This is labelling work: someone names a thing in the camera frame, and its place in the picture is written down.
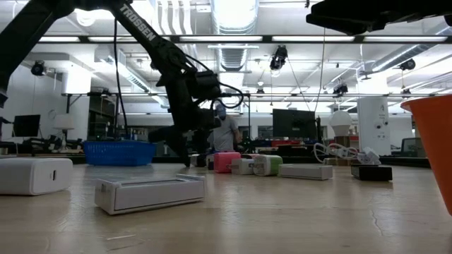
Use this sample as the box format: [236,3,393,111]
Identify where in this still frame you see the blue plastic basket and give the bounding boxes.
[83,140,157,167]

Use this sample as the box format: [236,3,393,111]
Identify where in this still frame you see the black digital clock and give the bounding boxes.
[350,164,393,182]

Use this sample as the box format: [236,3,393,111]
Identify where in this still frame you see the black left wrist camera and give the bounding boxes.
[192,69,222,102]

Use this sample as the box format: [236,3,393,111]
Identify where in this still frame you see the grey office chair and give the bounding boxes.
[400,137,427,158]

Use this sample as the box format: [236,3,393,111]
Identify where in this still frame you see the person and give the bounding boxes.
[210,104,244,153]

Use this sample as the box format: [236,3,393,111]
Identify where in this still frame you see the red storage bin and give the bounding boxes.
[270,139,302,147]

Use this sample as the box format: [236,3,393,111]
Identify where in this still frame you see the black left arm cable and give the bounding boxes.
[112,17,130,140]

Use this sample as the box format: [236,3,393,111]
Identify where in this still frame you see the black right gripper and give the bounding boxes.
[306,0,452,36]

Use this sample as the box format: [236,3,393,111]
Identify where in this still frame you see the white and green power adapter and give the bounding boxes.
[252,154,284,177]

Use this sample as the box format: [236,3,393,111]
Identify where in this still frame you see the silver ceiling duct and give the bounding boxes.
[210,0,261,71]

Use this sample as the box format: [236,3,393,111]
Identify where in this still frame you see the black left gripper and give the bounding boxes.
[148,79,222,167]

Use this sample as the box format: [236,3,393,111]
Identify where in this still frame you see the white digital clock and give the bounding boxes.
[94,173,206,216]
[278,163,334,181]

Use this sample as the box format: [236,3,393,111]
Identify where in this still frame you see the black ceiling spotlight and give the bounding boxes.
[332,83,350,96]
[398,58,417,71]
[30,60,47,77]

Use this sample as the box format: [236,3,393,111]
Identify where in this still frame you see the white lamp shade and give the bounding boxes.
[53,113,76,131]

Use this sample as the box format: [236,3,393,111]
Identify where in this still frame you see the table lamp with white bulb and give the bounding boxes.
[323,110,364,167]

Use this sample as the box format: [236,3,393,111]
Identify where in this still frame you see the white column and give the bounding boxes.
[357,97,391,157]

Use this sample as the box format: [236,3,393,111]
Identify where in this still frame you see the white lamp cord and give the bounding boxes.
[312,142,382,166]

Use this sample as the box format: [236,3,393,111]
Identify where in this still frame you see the orange plastic basket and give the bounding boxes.
[400,94,452,217]

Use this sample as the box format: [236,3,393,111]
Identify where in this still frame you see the dark storage shelf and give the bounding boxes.
[88,95,117,142]

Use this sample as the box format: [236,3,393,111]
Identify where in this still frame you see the black left wrist camera cable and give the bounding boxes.
[183,52,245,110]

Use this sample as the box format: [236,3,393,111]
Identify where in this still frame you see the large white usb charger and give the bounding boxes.
[0,157,74,196]

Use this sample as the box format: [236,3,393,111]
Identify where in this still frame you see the overhead bar with light strips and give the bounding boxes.
[31,34,452,44]

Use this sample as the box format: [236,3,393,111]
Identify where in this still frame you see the black monitor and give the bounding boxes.
[272,108,318,141]
[12,114,42,138]

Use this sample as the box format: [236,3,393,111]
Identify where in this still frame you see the black hanging camera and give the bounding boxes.
[269,44,289,71]

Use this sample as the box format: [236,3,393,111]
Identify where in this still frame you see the pink power adapter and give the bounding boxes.
[213,152,242,174]

